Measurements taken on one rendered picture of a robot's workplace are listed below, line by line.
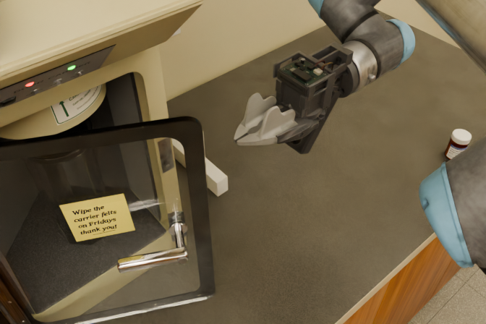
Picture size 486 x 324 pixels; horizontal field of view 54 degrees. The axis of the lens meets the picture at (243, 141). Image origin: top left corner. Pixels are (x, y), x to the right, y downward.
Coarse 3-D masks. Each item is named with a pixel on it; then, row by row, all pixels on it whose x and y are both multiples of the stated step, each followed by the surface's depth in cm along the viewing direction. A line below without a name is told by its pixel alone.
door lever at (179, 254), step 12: (180, 228) 64; (180, 240) 62; (156, 252) 61; (168, 252) 61; (180, 252) 61; (120, 264) 59; (132, 264) 60; (144, 264) 60; (156, 264) 60; (168, 264) 61
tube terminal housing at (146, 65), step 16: (0, 0) 46; (112, 64) 59; (128, 64) 61; (144, 64) 62; (160, 64) 64; (80, 80) 57; (96, 80) 59; (144, 80) 64; (160, 80) 66; (32, 96) 54; (48, 96) 56; (64, 96) 57; (144, 96) 69; (160, 96) 67; (0, 112) 53; (16, 112) 54; (32, 112) 55; (144, 112) 71; (160, 112) 69
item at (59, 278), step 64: (128, 128) 51; (192, 128) 53; (0, 192) 53; (64, 192) 55; (128, 192) 57; (192, 192) 60; (0, 256) 60; (64, 256) 63; (128, 256) 66; (192, 256) 70; (64, 320) 74
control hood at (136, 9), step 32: (32, 0) 46; (64, 0) 46; (96, 0) 46; (128, 0) 46; (160, 0) 46; (192, 0) 47; (0, 32) 42; (32, 32) 42; (64, 32) 42; (96, 32) 42; (128, 32) 44; (160, 32) 52; (0, 64) 38; (32, 64) 40
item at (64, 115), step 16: (80, 96) 62; (96, 96) 64; (48, 112) 60; (64, 112) 61; (80, 112) 62; (0, 128) 60; (16, 128) 59; (32, 128) 60; (48, 128) 60; (64, 128) 61
